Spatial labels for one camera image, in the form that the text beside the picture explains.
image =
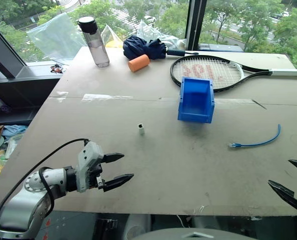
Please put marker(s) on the grey rounded robot body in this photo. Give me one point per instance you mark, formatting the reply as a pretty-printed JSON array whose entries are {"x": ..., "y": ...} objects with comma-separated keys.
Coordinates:
[{"x": 193, "y": 235}]

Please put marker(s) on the small white connector block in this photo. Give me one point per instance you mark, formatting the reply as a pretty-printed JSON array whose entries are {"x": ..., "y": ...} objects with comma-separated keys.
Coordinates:
[{"x": 141, "y": 129}]

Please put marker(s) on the navy folded umbrella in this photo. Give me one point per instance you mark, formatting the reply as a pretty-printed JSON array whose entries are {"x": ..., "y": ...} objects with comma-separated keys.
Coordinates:
[{"x": 143, "y": 47}]

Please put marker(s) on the black and white tennis racket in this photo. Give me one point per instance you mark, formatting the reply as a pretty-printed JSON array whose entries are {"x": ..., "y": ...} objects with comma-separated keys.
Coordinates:
[{"x": 238, "y": 65}]

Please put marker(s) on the clear bottle with black cap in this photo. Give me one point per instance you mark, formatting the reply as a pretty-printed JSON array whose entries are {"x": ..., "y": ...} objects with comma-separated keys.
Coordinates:
[{"x": 97, "y": 45}]

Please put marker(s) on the white crumpled plastic bag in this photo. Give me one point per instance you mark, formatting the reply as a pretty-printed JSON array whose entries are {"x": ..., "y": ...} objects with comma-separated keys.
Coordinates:
[{"x": 148, "y": 31}]

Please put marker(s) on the small orange and black clutter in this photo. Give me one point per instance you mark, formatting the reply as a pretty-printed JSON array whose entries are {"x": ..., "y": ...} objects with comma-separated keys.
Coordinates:
[{"x": 56, "y": 68}]

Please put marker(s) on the dark slanted window frame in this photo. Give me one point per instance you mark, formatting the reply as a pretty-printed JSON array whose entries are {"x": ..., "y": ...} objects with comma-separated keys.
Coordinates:
[{"x": 3, "y": 52}]

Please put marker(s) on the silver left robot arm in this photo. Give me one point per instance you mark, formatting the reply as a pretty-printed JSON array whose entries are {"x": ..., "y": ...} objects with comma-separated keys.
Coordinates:
[{"x": 21, "y": 207}]

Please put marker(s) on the light blue cloth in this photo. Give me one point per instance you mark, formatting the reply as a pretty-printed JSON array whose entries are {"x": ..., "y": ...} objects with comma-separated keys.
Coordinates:
[{"x": 14, "y": 130}]

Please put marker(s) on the orange foam cylinder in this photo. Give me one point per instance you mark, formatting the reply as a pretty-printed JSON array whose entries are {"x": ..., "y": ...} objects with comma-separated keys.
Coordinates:
[{"x": 139, "y": 63}]

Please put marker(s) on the dark window frame post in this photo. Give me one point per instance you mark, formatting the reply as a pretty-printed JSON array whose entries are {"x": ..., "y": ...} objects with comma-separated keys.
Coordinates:
[{"x": 194, "y": 22}]

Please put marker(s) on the blue plastic storage bin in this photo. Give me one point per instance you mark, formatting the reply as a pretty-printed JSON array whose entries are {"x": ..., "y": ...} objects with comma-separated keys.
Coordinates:
[{"x": 196, "y": 105}]

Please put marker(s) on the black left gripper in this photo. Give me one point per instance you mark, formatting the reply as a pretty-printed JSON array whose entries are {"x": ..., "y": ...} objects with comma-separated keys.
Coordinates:
[{"x": 95, "y": 172}]

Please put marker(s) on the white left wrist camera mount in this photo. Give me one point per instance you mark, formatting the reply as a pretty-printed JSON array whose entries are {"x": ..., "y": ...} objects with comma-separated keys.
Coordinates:
[{"x": 88, "y": 156}]

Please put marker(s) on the clear bluish plastic bag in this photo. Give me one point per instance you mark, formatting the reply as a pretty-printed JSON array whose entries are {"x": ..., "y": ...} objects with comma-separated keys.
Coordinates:
[{"x": 53, "y": 37}]

